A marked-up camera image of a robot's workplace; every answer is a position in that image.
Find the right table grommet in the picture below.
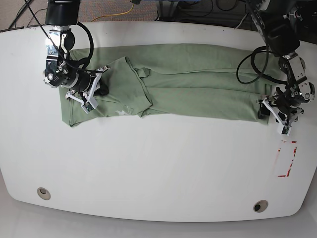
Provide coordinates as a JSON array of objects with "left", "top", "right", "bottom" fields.
[{"left": 253, "top": 200, "right": 268, "bottom": 213}]

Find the yellow cable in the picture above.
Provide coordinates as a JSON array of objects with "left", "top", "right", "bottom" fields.
[{"left": 91, "top": 2, "right": 136, "bottom": 22}]

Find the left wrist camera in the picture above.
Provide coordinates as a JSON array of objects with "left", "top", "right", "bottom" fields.
[{"left": 277, "top": 123, "right": 292, "bottom": 136}]

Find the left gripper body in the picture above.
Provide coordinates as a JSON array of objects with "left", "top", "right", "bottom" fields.
[{"left": 257, "top": 95, "right": 304, "bottom": 126}]

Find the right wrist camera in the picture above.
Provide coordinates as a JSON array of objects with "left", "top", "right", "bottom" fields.
[{"left": 81, "top": 101, "right": 97, "bottom": 114}]

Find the table grommet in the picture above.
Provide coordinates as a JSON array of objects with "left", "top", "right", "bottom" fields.
[
  {"left": 253, "top": 200, "right": 268, "bottom": 213},
  {"left": 37, "top": 187, "right": 51, "bottom": 201}
]

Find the red tape marking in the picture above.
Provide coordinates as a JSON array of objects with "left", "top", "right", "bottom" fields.
[{"left": 274, "top": 140, "right": 298, "bottom": 178}]

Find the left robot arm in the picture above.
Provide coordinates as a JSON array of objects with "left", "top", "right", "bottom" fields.
[{"left": 245, "top": 0, "right": 315, "bottom": 134}]

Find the green t-shirt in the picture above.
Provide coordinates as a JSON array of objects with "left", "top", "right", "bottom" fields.
[{"left": 59, "top": 44, "right": 275, "bottom": 127}]

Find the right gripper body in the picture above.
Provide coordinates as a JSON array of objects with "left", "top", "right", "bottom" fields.
[{"left": 64, "top": 65, "right": 110, "bottom": 105}]

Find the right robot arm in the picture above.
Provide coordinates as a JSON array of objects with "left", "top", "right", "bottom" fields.
[{"left": 44, "top": 0, "right": 109, "bottom": 113}]

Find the left table grommet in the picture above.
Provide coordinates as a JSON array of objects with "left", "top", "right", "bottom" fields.
[{"left": 37, "top": 187, "right": 51, "bottom": 201}]

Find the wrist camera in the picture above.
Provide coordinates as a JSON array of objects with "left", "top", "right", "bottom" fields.
[
  {"left": 277, "top": 123, "right": 292, "bottom": 136},
  {"left": 81, "top": 101, "right": 97, "bottom": 114}
]

